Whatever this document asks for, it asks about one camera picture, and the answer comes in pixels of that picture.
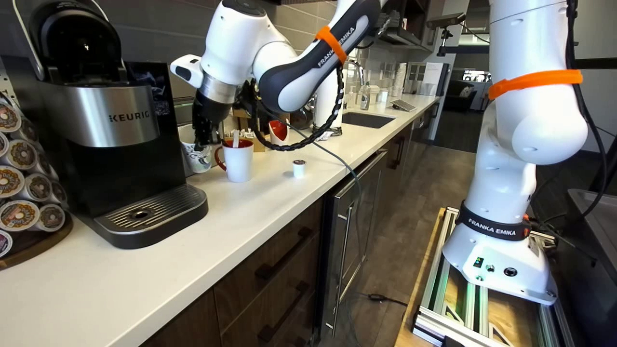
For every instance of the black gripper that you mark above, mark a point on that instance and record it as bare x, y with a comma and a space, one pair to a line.
210, 115

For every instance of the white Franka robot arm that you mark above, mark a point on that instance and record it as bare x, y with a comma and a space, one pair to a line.
514, 146

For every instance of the red and white tilted cup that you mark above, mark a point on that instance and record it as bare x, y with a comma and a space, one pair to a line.
279, 131

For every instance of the white stirrer stick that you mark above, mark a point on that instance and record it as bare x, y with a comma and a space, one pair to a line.
237, 137

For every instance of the white mug red interior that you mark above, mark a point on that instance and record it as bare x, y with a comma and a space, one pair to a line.
240, 164

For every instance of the black silver Keurig coffee machine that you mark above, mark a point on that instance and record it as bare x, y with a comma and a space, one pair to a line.
113, 140

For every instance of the small white creamer pod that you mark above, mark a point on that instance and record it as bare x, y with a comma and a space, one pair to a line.
300, 167

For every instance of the dark countertop sink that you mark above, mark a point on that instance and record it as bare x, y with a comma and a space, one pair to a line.
368, 119

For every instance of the stainless steel dishwasher front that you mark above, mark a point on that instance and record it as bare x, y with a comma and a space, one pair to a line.
354, 237

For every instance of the small white bottle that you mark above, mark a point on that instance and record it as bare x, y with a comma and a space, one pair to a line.
383, 98

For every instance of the coffee pod carousel holder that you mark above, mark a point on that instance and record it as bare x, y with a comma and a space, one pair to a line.
32, 246

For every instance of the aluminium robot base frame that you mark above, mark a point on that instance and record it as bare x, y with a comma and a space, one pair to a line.
464, 308

